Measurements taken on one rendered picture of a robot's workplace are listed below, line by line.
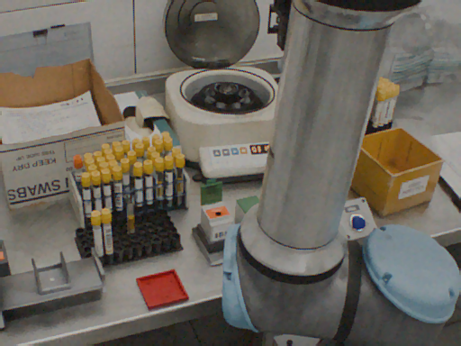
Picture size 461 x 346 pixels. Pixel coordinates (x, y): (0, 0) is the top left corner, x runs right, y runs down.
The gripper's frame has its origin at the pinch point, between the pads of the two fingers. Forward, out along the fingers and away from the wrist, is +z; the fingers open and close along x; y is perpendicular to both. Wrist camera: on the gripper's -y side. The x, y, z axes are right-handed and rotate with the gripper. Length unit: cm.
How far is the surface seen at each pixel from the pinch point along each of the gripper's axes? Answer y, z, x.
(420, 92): -49, 25, -37
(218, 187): 17.1, 14.8, 6.1
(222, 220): 17.3, 18.3, 10.5
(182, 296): 26.3, 24.5, 20.5
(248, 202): 11.5, 18.6, 6.3
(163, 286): 28.7, 25.1, 16.9
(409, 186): -20.6, 19.1, 6.8
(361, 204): -7.8, 17.5, 11.9
